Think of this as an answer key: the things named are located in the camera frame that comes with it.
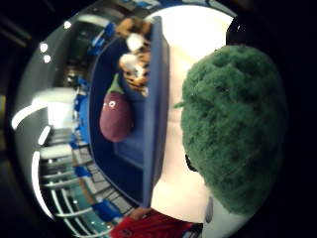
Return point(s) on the green broccoli plush toy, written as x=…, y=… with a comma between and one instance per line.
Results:
x=234, y=125

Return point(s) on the striped tiger plush toy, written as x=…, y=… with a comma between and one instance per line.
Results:
x=137, y=71

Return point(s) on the blue fabric storage box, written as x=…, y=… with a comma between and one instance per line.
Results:
x=157, y=109

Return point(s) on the purple eggplant plush toy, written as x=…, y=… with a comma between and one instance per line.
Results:
x=115, y=120

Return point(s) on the round ceiling lamp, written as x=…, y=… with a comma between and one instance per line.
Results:
x=47, y=59
x=43, y=47
x=67, y=24

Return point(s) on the row of blue chairs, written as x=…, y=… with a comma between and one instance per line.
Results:
x=81, y=109

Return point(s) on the the person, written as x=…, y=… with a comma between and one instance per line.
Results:
x=150, y=226

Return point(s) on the long curved ceiling light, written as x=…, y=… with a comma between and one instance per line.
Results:
x=24, y=114
x=37, y=185

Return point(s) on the white metal railing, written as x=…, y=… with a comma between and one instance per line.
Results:
x=71, y=198

